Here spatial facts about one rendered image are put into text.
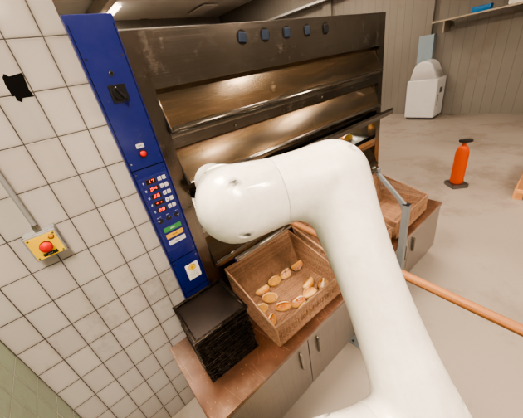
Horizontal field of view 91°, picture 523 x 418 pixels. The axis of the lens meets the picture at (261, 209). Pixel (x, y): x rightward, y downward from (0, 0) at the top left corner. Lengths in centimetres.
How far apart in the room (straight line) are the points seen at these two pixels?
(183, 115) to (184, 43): 30
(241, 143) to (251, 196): 116
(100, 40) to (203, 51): 42
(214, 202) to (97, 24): 98
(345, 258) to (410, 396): 19
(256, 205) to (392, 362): 28
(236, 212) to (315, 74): 161
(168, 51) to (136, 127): 35
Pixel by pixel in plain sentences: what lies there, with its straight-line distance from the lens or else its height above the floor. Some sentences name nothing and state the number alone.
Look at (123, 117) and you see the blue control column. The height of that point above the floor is 181.
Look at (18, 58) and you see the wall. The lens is 122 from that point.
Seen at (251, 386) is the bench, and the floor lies 58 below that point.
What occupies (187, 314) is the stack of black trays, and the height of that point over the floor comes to 90.
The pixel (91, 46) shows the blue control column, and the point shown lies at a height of 206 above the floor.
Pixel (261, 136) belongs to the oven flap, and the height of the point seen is 154.
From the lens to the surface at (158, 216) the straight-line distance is 131.
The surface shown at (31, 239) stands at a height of 150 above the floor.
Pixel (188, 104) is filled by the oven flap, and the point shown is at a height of 180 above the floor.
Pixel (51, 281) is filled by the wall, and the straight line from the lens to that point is 138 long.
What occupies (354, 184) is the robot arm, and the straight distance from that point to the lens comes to 39.
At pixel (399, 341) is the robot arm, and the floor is 154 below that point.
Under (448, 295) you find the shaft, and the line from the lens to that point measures 100.
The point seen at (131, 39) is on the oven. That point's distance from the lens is 129.
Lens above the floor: 189
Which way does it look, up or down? 28 degrees down
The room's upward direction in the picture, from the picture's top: 11 degrees counter-clockwise
